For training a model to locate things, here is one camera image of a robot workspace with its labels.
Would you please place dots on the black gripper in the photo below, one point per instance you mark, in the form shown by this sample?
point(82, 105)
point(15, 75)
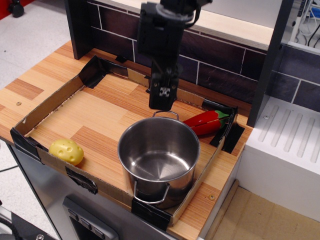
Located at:
point(160, 31)

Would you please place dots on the stainless steel pot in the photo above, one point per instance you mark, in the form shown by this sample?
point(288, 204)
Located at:
point(159, 155)

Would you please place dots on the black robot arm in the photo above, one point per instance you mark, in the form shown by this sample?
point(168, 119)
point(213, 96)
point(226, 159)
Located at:
point(191, 9)

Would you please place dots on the cardboard fence with black tape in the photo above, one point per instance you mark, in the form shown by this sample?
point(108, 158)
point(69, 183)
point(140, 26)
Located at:
point(94, 109)

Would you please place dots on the red toy chili pepper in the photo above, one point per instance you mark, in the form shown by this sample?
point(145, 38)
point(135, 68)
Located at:
point(207, 122)

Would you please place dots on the yellow toy potato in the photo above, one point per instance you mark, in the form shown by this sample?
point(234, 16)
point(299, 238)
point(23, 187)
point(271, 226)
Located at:
point(67, 150)

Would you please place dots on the white ribbed sink drainer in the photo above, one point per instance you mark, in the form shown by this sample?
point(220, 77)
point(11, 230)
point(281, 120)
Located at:
point(281, 158)

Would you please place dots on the grey oven control panel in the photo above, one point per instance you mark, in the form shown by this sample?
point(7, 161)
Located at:
point(86, 225)

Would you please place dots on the black caster wheel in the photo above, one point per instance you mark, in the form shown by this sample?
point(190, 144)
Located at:
point(16, 8)

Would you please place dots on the dark grey right upright post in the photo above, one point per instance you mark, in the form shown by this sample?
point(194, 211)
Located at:
point(281, 35)

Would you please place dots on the dark grey upright post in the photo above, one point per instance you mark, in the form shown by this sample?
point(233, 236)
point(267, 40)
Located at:
point(79, 24)
point(281, 35)

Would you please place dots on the dark grey left upright post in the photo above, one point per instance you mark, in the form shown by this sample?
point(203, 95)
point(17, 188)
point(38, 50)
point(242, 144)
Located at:
point(79, 24)

